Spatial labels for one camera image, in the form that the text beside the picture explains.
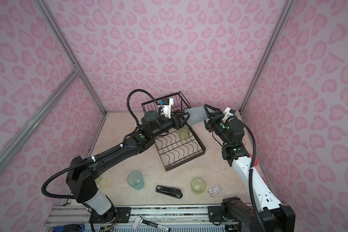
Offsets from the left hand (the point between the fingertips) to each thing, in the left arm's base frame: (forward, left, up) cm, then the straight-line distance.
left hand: (190, 114), depth 68 cm
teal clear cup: (-19, +30, -35) cm, 50 cm away
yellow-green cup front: (-21, -5, -36) cm, 42 cm away
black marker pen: (-38, +24, -33) cm, 56 cm away
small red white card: (-24, -15, -36) cm, 46 cm away
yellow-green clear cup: (+10, +2, -29) cm, 30 cm away
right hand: (+1, -6, +2) cm, 6 cm away
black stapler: (-26, +8, -32) cm, 42 cm away
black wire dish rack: (0, +9, -36) cm, 37 cm away
